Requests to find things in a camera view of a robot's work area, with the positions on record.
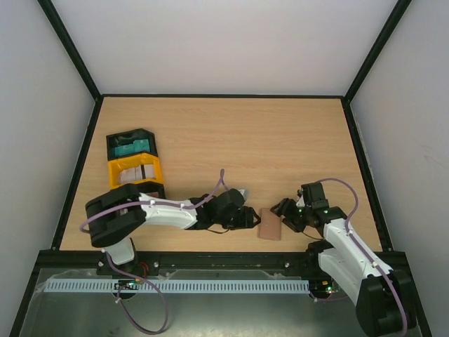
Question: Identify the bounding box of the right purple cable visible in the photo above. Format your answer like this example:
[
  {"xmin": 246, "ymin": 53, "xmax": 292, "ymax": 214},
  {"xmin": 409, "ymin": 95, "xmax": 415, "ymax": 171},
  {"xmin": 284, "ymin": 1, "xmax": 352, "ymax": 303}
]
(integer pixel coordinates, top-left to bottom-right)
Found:
[{"xmin": 314, "ymin": 178, "xmax": 408, "ymax": 333}]

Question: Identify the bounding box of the light blue slotted cable duct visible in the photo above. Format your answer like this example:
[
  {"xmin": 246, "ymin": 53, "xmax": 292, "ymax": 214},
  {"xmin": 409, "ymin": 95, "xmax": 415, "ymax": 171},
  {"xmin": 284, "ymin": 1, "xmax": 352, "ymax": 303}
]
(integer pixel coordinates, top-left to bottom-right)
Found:
[{"xmin": 43, "ymin": 279, "xmax": 309, "ymax": 294}]

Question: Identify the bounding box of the brown leather card holder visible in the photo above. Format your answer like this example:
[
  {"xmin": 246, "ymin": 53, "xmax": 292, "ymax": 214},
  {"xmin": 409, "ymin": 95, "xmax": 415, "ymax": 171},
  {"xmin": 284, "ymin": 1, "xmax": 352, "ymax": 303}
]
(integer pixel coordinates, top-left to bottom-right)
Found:
[{"xmin": 257, "ymin": 209, "xmax": 282, "ymax": 241}]

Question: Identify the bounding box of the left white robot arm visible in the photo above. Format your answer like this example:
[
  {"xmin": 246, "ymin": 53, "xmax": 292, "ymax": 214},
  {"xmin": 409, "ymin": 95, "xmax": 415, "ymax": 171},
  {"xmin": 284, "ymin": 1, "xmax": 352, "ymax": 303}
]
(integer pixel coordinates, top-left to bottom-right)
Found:
[{"xmin": 80, "ymin": 184, "xmax": 261, "ymax": 266}]

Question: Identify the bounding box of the black bin with red cards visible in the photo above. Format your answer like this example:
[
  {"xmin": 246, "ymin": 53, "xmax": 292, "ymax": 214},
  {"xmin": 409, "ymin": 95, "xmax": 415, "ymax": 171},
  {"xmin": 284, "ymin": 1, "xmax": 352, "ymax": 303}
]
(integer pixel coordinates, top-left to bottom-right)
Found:
[{"xmin": 137, "ymin": 182, "xmax": 166, "ymax": 199}]

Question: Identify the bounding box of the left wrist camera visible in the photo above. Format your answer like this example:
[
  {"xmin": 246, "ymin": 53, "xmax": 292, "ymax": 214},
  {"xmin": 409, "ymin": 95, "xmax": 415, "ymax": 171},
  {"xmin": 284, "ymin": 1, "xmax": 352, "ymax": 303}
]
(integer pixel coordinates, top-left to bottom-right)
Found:
[{"xmin": 232, "ymin": 189, "xmax": 249, "ymax": 205}]

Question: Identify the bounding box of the purple cable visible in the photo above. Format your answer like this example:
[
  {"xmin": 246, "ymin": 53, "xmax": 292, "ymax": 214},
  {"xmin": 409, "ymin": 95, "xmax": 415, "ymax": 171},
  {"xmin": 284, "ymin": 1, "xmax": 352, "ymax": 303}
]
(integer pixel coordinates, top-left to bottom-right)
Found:
[
  {"xmin": 314, "ymin": 178, "xmax": 408, "ymax": 333},
  {"xmin": 80, "ymin": 168, "xmax": 226, "ymax": 333}
]

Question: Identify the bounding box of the yellow bin with white cards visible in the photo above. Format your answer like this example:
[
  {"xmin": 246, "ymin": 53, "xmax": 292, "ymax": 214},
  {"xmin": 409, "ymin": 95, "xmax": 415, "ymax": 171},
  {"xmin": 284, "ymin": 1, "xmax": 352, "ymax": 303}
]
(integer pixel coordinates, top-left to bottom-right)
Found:
[{"xmin": 108, "ymin": 153, "xmax": 163, "ymax": 190}]

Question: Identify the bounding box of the white card stack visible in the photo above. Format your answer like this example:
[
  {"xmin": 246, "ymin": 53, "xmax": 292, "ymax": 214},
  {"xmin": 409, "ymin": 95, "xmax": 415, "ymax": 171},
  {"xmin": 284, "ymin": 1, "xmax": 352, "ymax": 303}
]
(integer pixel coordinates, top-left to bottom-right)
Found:
[{"xmin": 118, "ymin": 164, "xmax": 156, "ymax": 184}]

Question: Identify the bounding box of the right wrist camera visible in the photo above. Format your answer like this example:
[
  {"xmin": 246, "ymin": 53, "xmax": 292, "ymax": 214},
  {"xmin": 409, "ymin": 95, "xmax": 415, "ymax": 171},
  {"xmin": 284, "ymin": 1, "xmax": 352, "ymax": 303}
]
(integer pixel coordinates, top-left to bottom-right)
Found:
[{"xmin": 296, "ymin": 189, "xmax": 305, "ymax": 208}]

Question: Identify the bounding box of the black bin with teal cards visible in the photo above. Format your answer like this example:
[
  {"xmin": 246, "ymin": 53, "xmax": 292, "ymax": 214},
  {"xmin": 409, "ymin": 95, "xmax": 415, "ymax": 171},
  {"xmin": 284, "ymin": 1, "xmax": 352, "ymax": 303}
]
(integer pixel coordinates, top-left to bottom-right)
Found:
[{"xmin": 106, "ymin": 128, "xmax": 158, "ymax": 161}]

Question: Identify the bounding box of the teal card stack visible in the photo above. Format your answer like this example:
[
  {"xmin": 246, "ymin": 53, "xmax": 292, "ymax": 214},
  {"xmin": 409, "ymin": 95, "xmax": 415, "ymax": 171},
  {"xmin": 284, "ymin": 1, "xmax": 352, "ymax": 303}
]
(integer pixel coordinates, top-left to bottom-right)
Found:
[{"xmin": 114, "ymin": 140, "xmax": 150, "ymax": 158}]

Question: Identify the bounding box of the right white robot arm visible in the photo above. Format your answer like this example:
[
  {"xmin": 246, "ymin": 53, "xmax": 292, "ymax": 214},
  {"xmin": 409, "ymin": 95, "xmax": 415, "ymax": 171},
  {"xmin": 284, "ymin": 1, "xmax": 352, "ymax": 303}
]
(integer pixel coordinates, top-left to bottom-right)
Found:
[{"xmin": 270, "ymin": 180, "xmax": 416, "ymax": 336}]

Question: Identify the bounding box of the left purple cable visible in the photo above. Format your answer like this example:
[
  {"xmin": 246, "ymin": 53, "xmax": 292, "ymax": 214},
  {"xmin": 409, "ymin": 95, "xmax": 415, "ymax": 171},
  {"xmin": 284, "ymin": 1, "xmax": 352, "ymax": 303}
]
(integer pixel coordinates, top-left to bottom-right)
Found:
[{"xmin": 80, "ymin": 168, "xmax": 226, "ymax": 333}]

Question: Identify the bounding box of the black aluminium frame rail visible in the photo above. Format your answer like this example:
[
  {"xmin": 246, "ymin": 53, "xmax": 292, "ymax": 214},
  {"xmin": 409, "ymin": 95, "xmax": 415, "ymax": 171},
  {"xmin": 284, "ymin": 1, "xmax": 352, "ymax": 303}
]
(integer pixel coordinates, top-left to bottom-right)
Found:
[{"xmin": 33, "ymin": 250, "xmax": 329, "ymax": 279}]

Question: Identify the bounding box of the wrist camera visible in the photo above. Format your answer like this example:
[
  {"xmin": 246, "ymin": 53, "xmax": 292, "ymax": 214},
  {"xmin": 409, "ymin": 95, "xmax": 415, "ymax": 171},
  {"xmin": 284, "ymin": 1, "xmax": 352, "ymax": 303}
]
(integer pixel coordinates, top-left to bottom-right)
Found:
[
  {"xmin": 296, "ymin": 189, "xmax": 305, "ymax": 208},
  {"xmin": 232, "ymin": 189, "xmax": 249, "ymax": 205}
]

